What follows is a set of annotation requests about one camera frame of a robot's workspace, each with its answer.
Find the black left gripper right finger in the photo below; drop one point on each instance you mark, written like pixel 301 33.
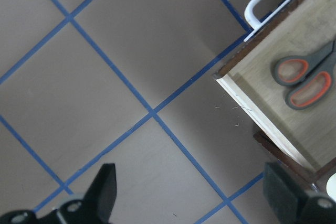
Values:
pixel 290 203

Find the wooden drawer with white handle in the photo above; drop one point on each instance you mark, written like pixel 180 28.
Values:
pixel 305 136

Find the orange grey scissors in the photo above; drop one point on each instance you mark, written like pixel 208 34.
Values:
pixel 311 76

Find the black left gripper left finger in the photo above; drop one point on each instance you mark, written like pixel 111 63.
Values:
pixel 95 207

